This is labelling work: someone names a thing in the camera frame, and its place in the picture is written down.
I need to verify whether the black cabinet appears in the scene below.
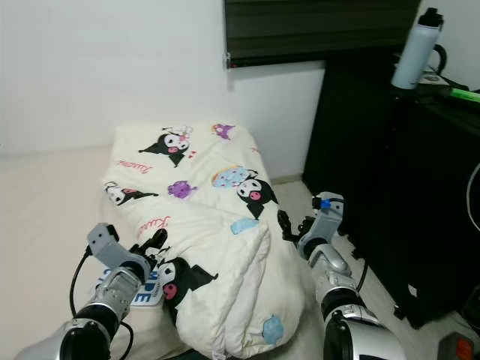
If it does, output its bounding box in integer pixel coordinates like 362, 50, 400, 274
301, 52, 480, 327

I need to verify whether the white cable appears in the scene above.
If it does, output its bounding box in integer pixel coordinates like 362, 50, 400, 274
465, 161, 480, 233

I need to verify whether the bright green flat object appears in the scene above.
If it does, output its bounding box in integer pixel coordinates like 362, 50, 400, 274
448, 87, 480, 104

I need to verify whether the red floor object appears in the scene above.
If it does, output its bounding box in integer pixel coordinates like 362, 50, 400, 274
438, 332, 478, 360

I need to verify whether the mattress with cream sheet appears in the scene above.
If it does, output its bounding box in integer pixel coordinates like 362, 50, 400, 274
0, 146, 196, 360

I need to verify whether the grey bottle with black lid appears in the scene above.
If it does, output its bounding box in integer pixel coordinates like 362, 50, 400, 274
390, 7, 446, 91

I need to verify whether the black window blind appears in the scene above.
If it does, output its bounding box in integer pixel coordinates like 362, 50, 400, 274
223, 0, 425, 70

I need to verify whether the white book with blue letters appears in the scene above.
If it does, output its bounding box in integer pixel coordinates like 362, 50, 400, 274
96, 264, 167, 307

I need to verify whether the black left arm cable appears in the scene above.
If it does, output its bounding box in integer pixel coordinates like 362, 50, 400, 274
70, 251, 95, 320

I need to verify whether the cream cartoon print duvet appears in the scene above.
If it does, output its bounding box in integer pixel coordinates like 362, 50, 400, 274
101, 122, 317, 359

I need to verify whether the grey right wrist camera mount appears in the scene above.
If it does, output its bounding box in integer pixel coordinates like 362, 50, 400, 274
306, 192, 346, 242

